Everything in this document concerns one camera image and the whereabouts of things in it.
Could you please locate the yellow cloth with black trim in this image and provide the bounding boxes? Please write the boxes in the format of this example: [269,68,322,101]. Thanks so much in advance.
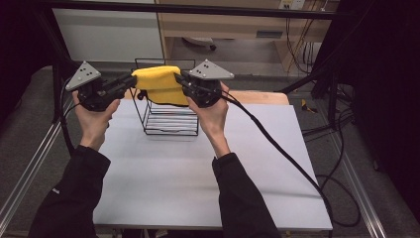
[131,64,190,107]

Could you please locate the white cabinet panel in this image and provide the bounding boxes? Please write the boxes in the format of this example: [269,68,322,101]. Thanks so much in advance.
[51,8,165,63]

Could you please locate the aluminium floor rail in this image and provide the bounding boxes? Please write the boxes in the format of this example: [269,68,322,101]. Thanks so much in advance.
[330,132,389,238]
[0,93,78,226]

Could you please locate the person's right hand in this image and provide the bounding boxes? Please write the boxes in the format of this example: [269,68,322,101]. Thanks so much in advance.
[186,81,231,142]

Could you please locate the white wall socket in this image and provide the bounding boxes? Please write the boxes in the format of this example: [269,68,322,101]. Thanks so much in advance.
[277,0,306,11]

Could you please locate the hanging cables under desk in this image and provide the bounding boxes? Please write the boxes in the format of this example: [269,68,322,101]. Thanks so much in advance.
[284,16,319,75]

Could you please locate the black wire rack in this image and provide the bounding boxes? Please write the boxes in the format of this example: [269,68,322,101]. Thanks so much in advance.
[127,58,201,137]

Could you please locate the black floor cable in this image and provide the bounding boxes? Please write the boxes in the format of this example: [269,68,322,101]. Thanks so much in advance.
[300,108,357,190]

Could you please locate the person's left hand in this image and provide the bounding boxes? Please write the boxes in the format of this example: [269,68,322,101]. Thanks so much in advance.
[71,89,122,151]

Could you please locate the hand-held gripper cable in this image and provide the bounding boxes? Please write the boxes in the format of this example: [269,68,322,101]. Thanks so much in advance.
[220,89,363,238]
[58,78,83,157]

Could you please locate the right hand-held gripper cable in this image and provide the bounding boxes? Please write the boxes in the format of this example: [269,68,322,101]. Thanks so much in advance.
[220,89,363,238]

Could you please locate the wooden desk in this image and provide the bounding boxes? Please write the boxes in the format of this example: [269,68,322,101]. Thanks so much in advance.
[155,0,341,73]

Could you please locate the dark curtain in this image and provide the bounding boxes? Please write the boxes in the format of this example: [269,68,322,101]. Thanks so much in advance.
[316,0,420,226]

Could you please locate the yellow black floor tape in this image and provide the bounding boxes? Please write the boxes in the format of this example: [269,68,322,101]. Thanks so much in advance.
[300,98,319,114]

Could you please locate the black frame strut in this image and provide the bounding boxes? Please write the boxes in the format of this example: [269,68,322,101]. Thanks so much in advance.
[278,19,356,132]
[31,6,118,124]

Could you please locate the wooden table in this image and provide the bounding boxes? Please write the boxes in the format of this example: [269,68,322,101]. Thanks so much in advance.
[122,88,291,106]

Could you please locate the left hand-held gripper cable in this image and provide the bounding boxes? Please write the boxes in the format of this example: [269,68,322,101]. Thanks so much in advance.
[58,78,83,157]

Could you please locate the black frame crossbar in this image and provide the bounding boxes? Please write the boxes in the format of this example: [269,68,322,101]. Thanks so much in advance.
[33,0,346,21]

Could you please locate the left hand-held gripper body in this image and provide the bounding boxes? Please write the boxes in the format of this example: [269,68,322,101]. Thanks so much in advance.
[64,60,115,112]

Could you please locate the grey chair base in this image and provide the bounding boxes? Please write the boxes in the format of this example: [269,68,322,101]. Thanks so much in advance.
[181,36,218,52]

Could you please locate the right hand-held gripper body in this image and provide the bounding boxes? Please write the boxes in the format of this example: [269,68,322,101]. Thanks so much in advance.
[181,59,236,109]

